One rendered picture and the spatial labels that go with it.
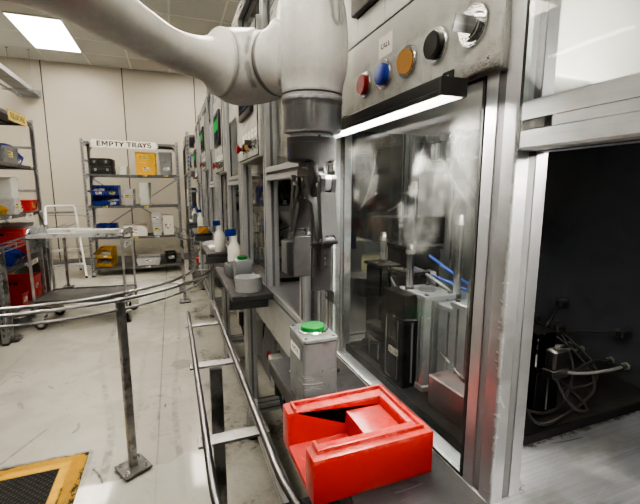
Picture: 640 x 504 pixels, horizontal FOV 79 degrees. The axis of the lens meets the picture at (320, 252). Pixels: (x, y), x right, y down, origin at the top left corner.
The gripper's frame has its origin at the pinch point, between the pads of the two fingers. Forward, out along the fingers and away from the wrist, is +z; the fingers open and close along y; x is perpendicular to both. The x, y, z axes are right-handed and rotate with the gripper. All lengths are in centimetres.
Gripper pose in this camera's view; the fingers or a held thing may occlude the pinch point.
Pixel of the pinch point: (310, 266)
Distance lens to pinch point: 63.0
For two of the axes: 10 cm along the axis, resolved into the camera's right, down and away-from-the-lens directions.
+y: -3.8, -1.8, 9.1
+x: -9.3, 0.6, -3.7
